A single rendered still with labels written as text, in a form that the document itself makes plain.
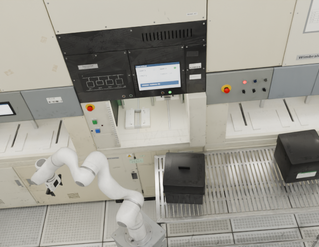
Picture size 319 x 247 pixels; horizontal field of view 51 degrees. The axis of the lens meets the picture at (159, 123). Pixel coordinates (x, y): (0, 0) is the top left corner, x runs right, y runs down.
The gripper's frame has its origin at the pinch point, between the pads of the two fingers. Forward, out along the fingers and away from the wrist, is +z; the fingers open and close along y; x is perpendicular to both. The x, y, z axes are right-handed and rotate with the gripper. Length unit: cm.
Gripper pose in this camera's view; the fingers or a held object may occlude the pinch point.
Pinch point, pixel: (56, 189)
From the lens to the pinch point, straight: 250.0
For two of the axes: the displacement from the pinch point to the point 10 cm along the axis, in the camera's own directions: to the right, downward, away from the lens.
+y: 3.9, -7.0, 6.0
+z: 0.9, 6.8, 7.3
